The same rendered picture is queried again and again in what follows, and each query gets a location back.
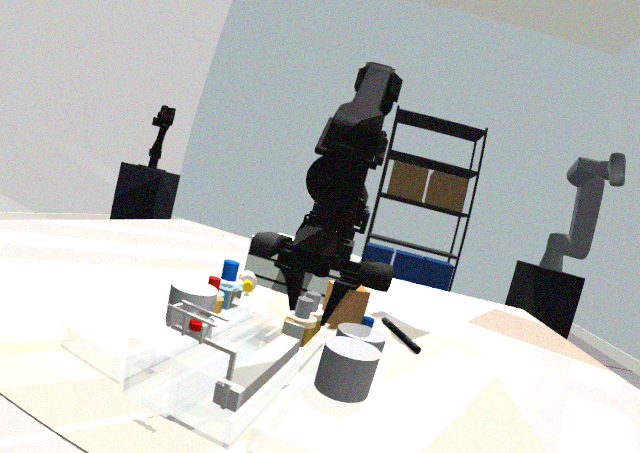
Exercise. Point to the red short cylinder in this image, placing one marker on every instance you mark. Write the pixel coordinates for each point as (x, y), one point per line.
(195, 325)

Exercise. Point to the brown cube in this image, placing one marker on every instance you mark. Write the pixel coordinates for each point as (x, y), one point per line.
(351, 308)

